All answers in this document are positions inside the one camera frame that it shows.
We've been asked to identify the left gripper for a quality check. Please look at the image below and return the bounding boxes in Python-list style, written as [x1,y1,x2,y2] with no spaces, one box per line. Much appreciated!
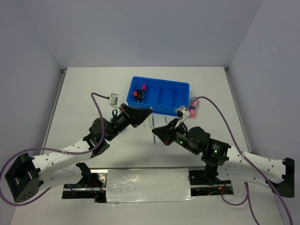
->
[105,103,152,142]

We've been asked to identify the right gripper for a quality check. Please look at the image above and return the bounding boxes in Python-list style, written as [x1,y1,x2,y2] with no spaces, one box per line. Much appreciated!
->
[152,117,199,155]

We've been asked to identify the blue pen refill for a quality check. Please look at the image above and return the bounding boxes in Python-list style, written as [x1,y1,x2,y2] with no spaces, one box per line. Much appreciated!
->
[150,106,156,145]

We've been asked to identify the blue cap black highlighter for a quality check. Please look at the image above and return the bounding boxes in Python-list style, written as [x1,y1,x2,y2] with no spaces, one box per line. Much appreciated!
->
[136,90,143,102]

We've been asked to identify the orange cap black highlighter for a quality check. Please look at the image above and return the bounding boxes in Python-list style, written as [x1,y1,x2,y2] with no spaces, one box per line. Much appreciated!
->
[133,91,140,103]

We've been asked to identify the pink cap black highlighter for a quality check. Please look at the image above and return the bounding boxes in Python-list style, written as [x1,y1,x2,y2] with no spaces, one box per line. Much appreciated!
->
[140,85,146,101]

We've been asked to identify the yellow pen refill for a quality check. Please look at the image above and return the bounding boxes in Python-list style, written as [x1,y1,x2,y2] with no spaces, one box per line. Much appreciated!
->
[147,117,153,130]

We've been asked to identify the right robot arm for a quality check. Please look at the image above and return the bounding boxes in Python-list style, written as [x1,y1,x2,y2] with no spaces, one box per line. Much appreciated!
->
[152,119,295,198]

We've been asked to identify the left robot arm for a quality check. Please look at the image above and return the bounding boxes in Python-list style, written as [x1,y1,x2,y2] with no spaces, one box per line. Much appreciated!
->
[5,104,153,205]

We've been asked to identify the blue compartment tray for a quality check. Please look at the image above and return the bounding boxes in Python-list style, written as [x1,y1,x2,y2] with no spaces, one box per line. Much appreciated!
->
[127,76,189,116]

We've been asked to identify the pink glue bottle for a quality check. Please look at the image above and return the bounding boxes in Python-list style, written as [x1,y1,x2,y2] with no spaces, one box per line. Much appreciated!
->
[189,97,199,119]

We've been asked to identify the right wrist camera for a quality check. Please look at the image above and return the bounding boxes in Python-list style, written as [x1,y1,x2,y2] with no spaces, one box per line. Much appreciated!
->
[175,105,190,128]

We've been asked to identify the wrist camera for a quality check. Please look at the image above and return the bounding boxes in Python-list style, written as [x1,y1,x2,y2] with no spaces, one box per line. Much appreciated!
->
[175,105,190,128]
[108,93,119,106]

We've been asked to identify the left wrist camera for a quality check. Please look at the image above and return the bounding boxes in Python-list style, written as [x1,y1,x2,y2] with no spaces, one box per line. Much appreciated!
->
[108,93,119,106]

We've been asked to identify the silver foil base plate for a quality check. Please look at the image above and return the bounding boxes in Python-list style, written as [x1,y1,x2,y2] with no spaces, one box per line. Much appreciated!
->
[106,168,193,203]

